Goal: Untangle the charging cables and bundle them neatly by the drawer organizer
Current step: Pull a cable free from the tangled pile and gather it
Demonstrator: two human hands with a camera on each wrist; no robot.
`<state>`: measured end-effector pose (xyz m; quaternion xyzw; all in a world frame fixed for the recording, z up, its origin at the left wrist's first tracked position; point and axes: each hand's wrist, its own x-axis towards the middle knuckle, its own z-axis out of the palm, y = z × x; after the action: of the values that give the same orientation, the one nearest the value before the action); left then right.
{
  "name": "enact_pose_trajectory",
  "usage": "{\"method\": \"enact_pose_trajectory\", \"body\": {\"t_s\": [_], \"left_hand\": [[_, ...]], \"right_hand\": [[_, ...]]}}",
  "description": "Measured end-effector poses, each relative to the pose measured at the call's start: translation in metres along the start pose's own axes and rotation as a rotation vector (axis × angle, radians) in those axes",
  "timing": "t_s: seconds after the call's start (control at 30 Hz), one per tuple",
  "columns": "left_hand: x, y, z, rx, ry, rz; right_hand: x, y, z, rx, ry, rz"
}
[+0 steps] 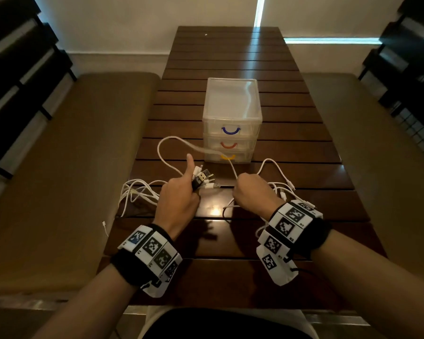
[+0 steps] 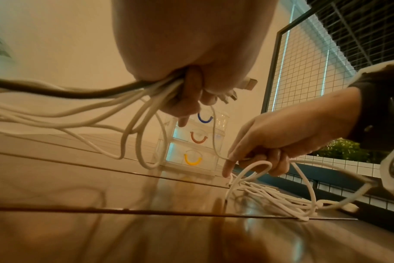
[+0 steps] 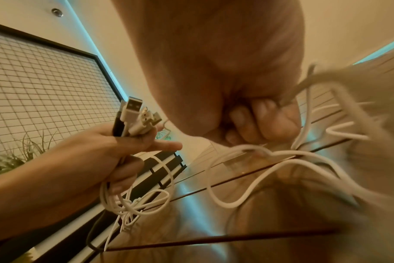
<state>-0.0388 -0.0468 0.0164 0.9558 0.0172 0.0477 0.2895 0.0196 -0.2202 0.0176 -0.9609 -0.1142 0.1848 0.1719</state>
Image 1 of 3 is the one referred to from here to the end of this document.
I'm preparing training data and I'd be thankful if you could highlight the person's left hand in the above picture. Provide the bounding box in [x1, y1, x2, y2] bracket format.
[154, 153, 200, 241]

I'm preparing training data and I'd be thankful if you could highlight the person's right hand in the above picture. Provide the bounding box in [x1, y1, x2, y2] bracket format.
[232, 172, 285, 221]

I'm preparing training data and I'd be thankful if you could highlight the black USB cable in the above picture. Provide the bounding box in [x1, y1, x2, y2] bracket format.
[192, 169, 212, 191]

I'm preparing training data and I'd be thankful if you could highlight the tangle of white cables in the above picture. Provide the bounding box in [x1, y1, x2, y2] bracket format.
[221, 158, 318, 239]

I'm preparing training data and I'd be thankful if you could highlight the clear drawer yellow handle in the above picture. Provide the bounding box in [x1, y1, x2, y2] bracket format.
[204, 148, 255, 165]

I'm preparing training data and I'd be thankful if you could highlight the clear drawer red handle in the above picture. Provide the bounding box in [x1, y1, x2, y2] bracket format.
[204, 134, 259, 152]

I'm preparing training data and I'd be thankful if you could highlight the clear drawer blue handle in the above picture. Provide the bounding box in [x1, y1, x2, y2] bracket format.
[203, 118, 262, 137]

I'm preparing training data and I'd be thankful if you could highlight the clear plastic three-drawer organiser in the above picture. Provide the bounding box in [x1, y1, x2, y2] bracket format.
[202, 78, 263, 165]

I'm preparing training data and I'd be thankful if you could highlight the person's left forearm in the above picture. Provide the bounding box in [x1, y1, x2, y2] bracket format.
[32, 264, 139, 339]

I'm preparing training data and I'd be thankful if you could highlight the person's right forearm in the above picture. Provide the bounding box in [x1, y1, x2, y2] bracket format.
[310, 229, 424, 339]

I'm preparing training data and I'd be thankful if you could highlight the person's black garment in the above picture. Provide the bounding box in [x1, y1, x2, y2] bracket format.
[145, 308, 311, 339]

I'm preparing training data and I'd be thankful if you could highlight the black marker wristband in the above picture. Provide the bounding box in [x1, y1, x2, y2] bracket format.
[110, 224, 183, 290]
[257, 200, 332, 260]

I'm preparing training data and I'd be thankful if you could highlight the brown bench cushion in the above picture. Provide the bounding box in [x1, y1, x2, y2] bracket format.
[302, 73, 424, 286]
[0, 72, 160, 297]

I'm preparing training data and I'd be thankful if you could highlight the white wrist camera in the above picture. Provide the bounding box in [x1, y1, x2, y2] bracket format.
[143, 275, 183, 298]
[256, 245, 299, 286]

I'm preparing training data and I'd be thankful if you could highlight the wall light strip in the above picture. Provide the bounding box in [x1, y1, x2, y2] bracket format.
[284, 38, 382, 45]
[253, 0, 266, 28]

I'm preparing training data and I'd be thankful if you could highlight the black framed wire grid panel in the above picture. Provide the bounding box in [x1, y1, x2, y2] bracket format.
[392, 105, 424, 163]

